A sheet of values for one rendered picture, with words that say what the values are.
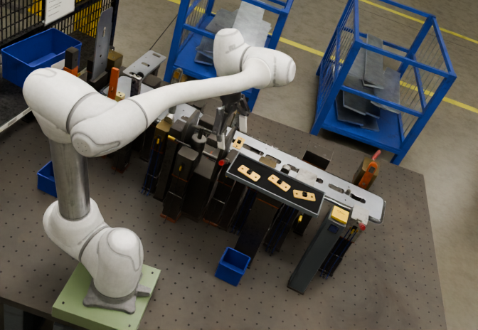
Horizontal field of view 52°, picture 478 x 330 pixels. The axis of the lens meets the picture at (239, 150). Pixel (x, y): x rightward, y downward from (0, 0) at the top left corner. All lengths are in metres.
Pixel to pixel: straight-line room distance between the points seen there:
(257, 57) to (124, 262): 0.78
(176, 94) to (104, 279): 0.69
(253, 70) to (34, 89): 0.62
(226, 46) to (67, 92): 0.55
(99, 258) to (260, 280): 0.74
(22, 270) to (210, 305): 0.71
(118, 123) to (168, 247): 0.96
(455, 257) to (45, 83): 3.25
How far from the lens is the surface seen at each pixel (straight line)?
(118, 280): 1.73
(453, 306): 3.66
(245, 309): 2.04
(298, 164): 2.25
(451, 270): 3.87
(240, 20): 4.44
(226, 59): 1.62
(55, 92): 1.32
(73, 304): 1.86
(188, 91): 1.43
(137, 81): 2.08
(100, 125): 1.24
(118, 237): 1.69
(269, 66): 1.54
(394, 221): 2.75
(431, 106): 4.09
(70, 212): 1.69
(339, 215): 1.86
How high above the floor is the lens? 2.35
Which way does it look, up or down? 38 degrees down
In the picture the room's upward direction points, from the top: 21 degrees clockwise
